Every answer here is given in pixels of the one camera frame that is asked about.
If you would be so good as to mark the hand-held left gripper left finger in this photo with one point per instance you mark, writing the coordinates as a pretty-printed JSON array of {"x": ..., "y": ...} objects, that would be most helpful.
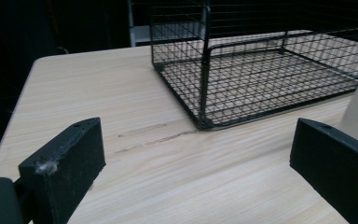
[{"x": 62, "y": 165}]

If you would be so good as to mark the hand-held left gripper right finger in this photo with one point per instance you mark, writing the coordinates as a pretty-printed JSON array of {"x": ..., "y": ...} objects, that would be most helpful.
[{"x": 335, "y": 161}]

